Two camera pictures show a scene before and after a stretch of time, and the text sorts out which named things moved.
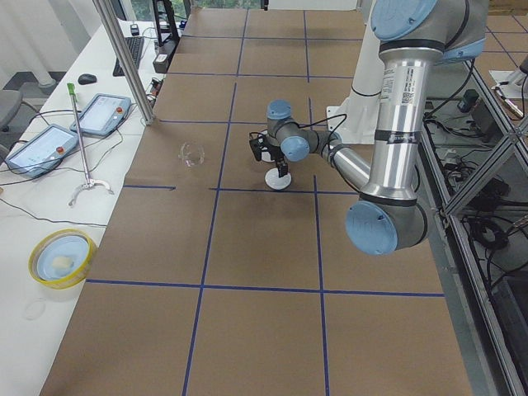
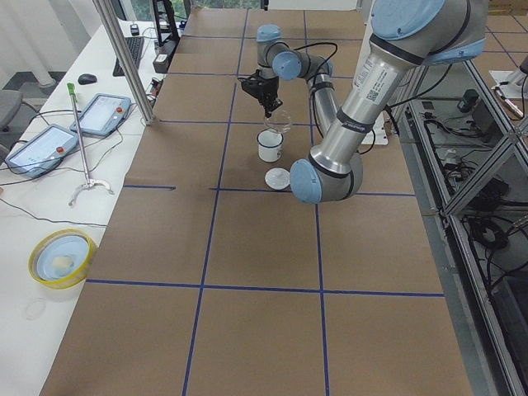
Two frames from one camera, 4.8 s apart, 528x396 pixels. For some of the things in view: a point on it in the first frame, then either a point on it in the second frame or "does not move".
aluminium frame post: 124,62 does not move
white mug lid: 275,182 does not move
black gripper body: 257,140 -> 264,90
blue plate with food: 61,256 does not move
